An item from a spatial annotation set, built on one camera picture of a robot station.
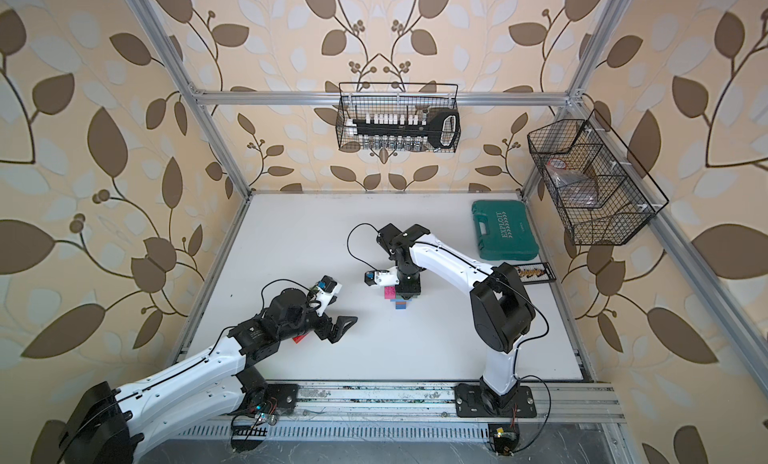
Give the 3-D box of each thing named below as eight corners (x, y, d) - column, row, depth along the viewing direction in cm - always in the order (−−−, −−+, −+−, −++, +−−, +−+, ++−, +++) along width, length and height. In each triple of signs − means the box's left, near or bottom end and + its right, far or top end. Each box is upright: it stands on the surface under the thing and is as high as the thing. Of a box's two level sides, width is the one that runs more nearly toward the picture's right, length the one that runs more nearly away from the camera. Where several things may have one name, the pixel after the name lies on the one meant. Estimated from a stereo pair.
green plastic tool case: (482, 263, 103) (486, 253, 98) (470, 211, 118) (473, 200, 114) (537, 263, 103) (544, 253, 98) (518, 211, 118) (523, 200, 114)
